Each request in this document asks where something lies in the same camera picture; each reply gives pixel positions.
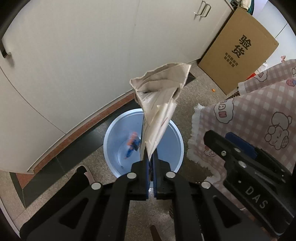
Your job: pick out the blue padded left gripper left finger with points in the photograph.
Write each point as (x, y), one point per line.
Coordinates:
(140, 185)

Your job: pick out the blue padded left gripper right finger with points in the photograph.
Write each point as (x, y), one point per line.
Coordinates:
(161, 184)

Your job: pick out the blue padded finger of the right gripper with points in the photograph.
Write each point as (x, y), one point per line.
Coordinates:
(242, 144)

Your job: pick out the orange blue snack wrapper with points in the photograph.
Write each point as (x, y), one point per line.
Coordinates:
(133, 144)

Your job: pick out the pink checkered cartoon tablecloth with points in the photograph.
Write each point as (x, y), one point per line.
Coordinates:
(263, 114)

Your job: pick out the pink white slipper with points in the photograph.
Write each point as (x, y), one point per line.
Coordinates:
(83, 175)

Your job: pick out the brown cardboard box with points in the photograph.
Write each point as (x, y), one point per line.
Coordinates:
(240, 49)

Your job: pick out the long white floor cabinet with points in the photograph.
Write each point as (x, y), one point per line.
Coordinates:
(63, 61)

